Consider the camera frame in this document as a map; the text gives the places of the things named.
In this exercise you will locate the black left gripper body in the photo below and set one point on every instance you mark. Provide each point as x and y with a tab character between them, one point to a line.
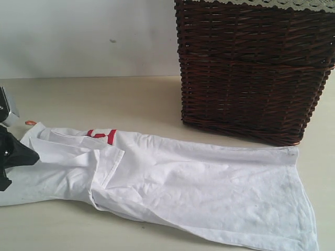
4	162

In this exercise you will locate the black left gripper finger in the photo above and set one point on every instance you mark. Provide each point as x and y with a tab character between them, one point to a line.
17	154
9	110

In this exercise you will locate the white shirt with red lettering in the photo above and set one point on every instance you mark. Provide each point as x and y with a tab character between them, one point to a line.
251	197

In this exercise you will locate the brown wicker laundry basket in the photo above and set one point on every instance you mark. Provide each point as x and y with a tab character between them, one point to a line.
252	71

